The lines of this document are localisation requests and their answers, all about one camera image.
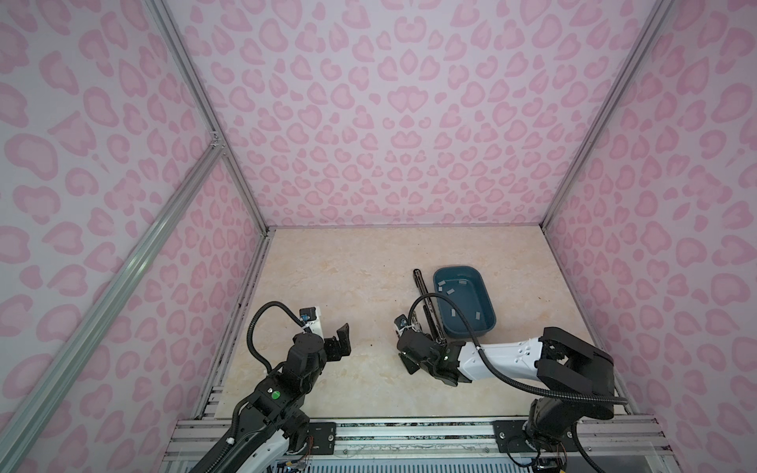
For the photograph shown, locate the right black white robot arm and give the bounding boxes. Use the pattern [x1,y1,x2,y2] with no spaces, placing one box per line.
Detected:
[396,326,624,451]

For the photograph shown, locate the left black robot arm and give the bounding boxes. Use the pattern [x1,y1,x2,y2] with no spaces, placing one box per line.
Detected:
[192,324,351,472]

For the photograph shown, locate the teal plastic tray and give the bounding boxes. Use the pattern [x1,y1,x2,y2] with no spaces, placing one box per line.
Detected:
[433,265,497,338]

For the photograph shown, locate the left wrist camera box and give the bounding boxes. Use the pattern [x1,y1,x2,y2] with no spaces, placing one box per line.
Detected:
[299,307,323,337]

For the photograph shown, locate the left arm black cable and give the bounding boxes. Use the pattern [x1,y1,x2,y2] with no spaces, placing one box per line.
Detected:
[246,300,303,374]

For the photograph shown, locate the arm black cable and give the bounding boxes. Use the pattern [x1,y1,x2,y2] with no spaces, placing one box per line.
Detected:
[246,300,303,374]
[406,294,628,473]

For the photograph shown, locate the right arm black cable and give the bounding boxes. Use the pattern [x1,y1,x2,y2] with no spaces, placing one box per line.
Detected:
[406,294,628,473]

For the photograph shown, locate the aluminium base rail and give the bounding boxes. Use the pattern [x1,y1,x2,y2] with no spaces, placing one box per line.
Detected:
[158,416,669,473]

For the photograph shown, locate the aluminium frame diagonal bar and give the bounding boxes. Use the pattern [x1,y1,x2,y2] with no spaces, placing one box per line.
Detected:
[1,145,222,472]

